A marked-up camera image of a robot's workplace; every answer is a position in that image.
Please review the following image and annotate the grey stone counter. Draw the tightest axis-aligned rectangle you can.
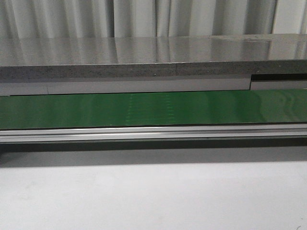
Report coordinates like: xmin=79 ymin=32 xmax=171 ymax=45
xmin=0 ymin=34 xmax=307 ymax=96

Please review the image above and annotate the green conveyor belt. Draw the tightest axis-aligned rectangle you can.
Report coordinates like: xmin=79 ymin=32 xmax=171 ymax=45
xmin=0 ymin=89 xmax=307 ymax=130

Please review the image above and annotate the aluminium conveyor side rail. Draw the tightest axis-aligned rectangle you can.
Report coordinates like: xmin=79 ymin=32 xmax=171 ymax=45
xmin=0 ymin=123 xmax=307 ymax=143

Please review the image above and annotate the white curtain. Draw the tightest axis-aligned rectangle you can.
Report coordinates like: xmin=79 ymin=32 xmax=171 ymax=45
xmin=0 ymin=0 xmax=307 ymax=39

